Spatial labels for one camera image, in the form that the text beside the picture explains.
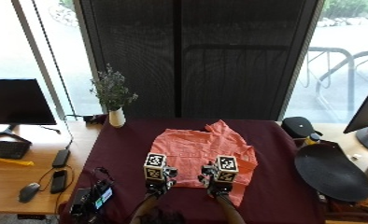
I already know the white vase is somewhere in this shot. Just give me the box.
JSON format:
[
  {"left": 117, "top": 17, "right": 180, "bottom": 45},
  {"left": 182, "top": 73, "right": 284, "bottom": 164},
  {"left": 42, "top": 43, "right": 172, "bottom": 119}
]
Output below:
[{"left": 108, "top": 106, "right": 126, "bottom": 129}]

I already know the dark red tablecloth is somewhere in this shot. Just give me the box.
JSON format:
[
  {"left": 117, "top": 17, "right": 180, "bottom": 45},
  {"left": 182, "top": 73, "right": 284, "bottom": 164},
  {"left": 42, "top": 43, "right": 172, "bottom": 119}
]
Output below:
[{"left": 58, "top": 117, "right": 326, "bottom": 224}]

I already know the black power bank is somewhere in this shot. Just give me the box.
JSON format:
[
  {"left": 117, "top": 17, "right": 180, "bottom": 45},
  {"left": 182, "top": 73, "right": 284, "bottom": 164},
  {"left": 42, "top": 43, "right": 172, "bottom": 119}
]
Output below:
[{"left": 50, "top": 148, "right": 72, "bottom": 169}]

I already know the left glove marker cube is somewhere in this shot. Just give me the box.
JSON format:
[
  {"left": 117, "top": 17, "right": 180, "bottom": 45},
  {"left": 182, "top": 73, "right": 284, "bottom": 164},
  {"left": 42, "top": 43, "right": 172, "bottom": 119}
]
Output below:
[{"left": 141, "top": 152, "right": 168, "bottom": 181}]

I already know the dark roller blind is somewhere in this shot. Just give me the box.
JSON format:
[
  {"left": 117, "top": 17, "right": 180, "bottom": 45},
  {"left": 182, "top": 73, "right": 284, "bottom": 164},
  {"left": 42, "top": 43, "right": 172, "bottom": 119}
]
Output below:
[{"left": 72, "top": 0, "right": 321, "bottom": 121}]

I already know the black electronic device with screen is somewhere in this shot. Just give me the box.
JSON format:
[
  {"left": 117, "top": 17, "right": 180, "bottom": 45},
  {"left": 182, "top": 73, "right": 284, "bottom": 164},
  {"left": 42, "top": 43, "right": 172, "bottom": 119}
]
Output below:
[{"left": 68, "top": 178, "right": 114, "bottom": 218}]

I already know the black computer monitor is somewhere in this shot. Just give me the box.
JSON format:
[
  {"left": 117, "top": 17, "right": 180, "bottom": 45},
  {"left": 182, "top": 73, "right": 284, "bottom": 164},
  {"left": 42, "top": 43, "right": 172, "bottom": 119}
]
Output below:
[{"left": 0, "top": 77, "right": 58, "bottom": 145}]

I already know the black keyboard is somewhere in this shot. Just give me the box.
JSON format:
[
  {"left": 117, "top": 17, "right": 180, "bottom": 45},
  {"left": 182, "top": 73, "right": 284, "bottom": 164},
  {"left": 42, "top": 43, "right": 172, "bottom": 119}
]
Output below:
[{"left": 0, "top": 140, "right": 32, "bottom": 161}]

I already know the black cable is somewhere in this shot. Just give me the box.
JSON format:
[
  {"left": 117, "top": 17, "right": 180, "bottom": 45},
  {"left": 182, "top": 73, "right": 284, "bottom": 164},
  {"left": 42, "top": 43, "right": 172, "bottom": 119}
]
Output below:
[{"left": 38, "top": 115, "right": 94, "bottom": 151}]

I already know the metal bike rack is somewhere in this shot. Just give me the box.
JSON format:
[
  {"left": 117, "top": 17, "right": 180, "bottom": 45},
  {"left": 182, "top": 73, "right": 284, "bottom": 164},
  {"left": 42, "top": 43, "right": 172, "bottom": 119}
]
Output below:
[{"left": 297, "top": 46, "right": 368, "bottom": 124}]

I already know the salmon pink shirt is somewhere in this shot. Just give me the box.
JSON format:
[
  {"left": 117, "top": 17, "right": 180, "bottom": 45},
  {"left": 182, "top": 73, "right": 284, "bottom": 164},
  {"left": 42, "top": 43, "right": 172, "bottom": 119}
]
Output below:
[{"left": 149, "top": 119, "right": 260, "bottom": 207}]

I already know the black smartphone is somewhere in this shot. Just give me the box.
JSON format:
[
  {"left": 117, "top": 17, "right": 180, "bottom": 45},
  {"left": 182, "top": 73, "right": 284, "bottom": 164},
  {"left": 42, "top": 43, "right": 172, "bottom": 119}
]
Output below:
[{"left": 49, "top": 169, "right": 68, "bottom": 195}]

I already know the glove marker cube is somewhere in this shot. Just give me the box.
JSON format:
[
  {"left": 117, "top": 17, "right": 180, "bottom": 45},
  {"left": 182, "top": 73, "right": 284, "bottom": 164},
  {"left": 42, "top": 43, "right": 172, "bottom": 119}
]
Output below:
[
  {"left": 212, "top": 155, "right": 240, "bottom": 184},
  {"left": 141, "top": 152, "right": 168, "bottom": 181}
]

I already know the bunch of small flowers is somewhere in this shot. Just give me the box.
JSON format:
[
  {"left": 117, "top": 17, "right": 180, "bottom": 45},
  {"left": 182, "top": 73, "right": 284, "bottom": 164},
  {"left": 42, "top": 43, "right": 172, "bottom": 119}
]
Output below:
[{"left": 88, "top": 63, "right": 138, "bottom": 112}]

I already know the wooden desk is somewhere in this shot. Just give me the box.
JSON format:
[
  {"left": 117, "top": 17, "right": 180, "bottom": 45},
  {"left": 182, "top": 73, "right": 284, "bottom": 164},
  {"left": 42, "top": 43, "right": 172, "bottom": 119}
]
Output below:
[{"left": 0, "top": 120, "right": 105, "bottom": 216}]

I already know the yellow strip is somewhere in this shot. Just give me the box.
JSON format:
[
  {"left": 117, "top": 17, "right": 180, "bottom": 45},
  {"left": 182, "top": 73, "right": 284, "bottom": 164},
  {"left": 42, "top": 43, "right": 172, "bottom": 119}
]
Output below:
[{"left": 0, "top": 157, "right": 36, "bottom": 167}]

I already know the blind pull chain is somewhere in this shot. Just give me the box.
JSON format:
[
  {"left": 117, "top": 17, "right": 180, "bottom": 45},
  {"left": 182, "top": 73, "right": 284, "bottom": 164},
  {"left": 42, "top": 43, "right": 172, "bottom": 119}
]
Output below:
[{"left": 29, "top": 0, "right": 78, "bottom": 118}]

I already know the right glove marker cube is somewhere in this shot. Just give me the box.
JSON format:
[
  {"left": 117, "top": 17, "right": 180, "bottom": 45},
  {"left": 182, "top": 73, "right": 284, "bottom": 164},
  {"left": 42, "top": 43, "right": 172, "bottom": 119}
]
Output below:
[{"left": 212, "top": 155, "right": 240, "bottom": 184}]

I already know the person's right hand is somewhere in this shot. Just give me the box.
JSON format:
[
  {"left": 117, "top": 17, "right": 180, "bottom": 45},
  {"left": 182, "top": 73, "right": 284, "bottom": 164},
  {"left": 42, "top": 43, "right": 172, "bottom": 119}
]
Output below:
[{"left": 196, "top": 164, "right": 233, "bottom": 198}]

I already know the black oval chair seat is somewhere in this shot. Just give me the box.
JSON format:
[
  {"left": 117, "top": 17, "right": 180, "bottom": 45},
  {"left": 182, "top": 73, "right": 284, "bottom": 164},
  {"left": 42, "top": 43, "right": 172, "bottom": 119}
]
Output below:
[{"left": 293, "top": 140, "right": 368, "bottom": 203}]

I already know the black computer mouse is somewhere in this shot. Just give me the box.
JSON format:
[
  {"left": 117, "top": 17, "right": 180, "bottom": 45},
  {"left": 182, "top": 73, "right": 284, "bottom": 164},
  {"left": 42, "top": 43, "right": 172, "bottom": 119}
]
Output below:
[{"left": 17, "top": 182, "right": 42, "bottom": 203}]

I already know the person's left hand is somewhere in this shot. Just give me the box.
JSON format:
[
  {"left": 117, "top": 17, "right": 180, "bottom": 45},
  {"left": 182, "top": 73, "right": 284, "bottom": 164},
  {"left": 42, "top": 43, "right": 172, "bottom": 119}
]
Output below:
[{"left": 144, "top": 166, "right": 180, "bottom": 197}]

